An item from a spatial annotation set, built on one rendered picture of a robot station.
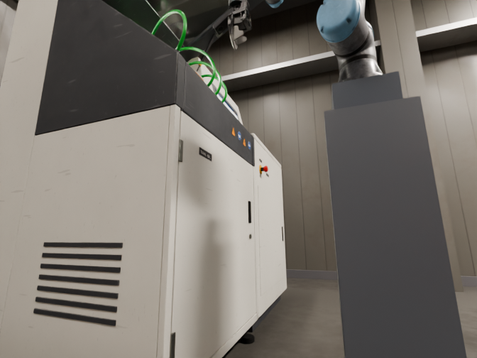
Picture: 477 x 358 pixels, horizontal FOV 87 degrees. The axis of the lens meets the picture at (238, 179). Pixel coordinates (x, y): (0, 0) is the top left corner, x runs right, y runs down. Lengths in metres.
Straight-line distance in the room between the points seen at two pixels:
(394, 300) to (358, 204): 0.23
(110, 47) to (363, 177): 0.87
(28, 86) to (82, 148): 0.44
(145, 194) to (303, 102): 2.71
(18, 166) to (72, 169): 0.28
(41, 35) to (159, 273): 1.06
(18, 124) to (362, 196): 1.19
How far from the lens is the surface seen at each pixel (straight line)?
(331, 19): 0.89
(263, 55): 3.69
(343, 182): 0.74
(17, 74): 1.39
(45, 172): 1.02
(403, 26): 3.33
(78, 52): 1.13
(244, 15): 1.24
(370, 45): 1.00
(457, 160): 3.13
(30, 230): 1.03
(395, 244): 0.74
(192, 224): 0.72
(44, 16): 1.43
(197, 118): 0.81
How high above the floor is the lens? 0.45
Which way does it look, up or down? 12 degrees up
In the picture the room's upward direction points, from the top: straight up
